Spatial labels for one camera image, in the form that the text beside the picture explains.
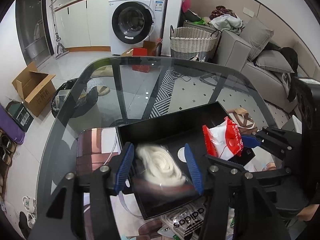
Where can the black speaker panel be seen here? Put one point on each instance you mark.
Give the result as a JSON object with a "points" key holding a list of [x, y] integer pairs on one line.
{"points": [[307, 90]]}

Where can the grey sofa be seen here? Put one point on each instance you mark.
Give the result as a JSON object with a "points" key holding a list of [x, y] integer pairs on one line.
{"points": [[233, 52]]}

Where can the pile of clothes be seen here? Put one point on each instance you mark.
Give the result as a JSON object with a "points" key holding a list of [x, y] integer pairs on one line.
{"points": [[223, 18]]}

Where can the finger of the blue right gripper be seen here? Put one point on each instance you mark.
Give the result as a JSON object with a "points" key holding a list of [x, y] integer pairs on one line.
{"points": [[250, 141]]}

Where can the black storage box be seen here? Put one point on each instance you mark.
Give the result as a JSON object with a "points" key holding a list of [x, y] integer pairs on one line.
{"points": [[171, 132]]}

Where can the white yarn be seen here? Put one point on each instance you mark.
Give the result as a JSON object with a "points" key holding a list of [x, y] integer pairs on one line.
{"points": [[160, 175]]}

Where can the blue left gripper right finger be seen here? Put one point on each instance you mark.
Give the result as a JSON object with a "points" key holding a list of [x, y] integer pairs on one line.
{"points": [[194, 170]]}

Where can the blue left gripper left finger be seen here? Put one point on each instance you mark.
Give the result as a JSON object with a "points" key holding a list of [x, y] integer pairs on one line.
{"points": [[127, 156]]}

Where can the grey lying cushion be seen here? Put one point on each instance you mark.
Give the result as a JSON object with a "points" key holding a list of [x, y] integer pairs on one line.
{"points": [[273, 61]]}

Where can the dark green box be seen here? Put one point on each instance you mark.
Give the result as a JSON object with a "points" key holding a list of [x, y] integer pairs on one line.
{"points": [[20, 115]]}

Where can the grey upright cushion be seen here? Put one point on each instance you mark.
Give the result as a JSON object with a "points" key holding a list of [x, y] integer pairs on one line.
{"points": [[257, 35]]}

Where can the black trash bag bin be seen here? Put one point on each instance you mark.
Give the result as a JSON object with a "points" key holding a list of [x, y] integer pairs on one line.
{"points": [[86, 100]]}

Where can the purple rolled mat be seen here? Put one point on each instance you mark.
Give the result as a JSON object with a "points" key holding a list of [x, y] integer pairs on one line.
{"points": [[9, 126]]}

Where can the person's right hand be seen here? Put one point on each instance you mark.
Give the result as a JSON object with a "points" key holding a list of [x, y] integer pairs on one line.
{"points": [[308, 212]]}

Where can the white kitchen cabinets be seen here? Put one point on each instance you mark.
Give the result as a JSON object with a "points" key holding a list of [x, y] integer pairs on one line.
{"points": [[83, 25]]}

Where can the white washing machine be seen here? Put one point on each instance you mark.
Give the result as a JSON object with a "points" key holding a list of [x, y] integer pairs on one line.
{"points": [[134, 21]]}

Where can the beige slipper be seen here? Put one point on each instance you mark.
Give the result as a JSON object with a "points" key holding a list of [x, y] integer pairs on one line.
{"points": [[102, 90]]}

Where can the red white snack packet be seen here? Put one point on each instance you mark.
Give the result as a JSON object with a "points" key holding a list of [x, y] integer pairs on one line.
{"points": [[223, 141]]}

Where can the mop with metal handle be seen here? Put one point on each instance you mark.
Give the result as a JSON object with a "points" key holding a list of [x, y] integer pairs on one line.
{"points": [[60, 49]]}

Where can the open cardboard box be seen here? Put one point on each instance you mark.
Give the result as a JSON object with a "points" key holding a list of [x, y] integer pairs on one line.
{"points": [[35, 88]]}

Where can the anime printed table mat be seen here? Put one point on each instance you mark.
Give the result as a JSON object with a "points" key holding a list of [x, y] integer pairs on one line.
{"points": [[101, 189]]}

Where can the woven laundry basket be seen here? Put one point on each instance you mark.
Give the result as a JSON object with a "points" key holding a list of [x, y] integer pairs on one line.
{"points": [[192, 43]]}

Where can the adidas white socks bag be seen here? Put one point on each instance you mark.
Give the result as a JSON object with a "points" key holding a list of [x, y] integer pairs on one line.
{"points": [[186, 221]]}

